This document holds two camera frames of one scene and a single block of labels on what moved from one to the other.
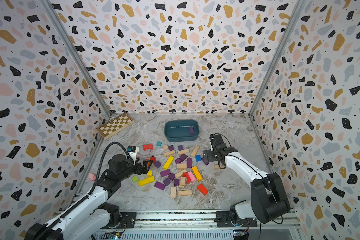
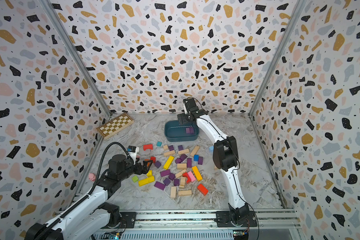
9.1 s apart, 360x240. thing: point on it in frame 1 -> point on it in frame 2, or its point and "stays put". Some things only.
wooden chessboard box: x=112 y=127 stays put
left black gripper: x=145 y=169 stays put
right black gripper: x=207 y=152 -> x=183 y=121
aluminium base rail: x=200 y=225 stays put
